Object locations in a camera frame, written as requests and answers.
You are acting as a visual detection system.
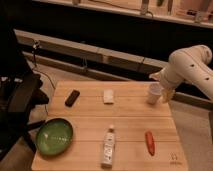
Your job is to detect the red carrot toy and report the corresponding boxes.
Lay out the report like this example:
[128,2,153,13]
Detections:
[145,131,155,156]

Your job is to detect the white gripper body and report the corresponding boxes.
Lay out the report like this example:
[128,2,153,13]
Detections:
[149,68,182,90]

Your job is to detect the black rectangular block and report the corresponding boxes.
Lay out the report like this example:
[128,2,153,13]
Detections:
[65,90,80,107]

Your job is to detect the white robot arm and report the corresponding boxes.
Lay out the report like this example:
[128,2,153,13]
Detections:
[149,45,213,102]

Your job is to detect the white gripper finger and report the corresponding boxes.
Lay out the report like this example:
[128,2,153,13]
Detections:
[162,89,175,103]

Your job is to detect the black office chair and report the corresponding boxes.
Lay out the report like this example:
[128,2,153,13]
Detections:
[0,0,49,162]

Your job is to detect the black cable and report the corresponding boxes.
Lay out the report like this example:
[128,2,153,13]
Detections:
[31,40,56,90]

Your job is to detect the white rectangular block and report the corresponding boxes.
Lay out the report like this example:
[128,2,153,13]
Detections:
[103,89,114,104]

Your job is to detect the green bowl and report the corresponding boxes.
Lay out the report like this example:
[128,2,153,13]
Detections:
[35,118,74,156]

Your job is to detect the white ceramic cup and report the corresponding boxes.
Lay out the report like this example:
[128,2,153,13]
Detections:
[147,83,162,105]

